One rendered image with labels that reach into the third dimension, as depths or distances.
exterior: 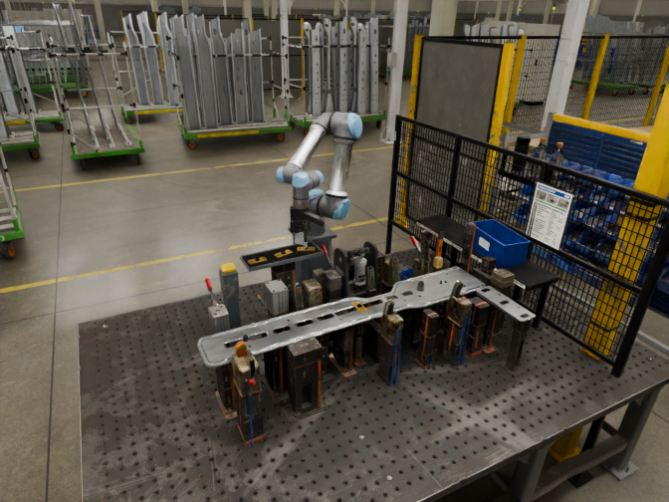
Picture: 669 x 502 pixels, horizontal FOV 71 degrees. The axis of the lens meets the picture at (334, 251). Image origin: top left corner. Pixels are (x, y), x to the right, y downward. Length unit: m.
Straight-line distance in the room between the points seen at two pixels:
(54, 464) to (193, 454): 1.28
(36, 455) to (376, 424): 1.95
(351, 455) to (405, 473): 0.21
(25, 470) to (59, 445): 0.19
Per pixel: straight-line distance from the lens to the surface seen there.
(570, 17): 6.34
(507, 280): 2.42
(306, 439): 1.96
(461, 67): 4.49
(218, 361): 1.86
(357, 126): 2.41
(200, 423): 2.07
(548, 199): 2.54
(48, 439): 3.27
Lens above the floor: 2.18
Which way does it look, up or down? 27 degrees down
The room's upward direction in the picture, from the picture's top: 1 degrees clockwise
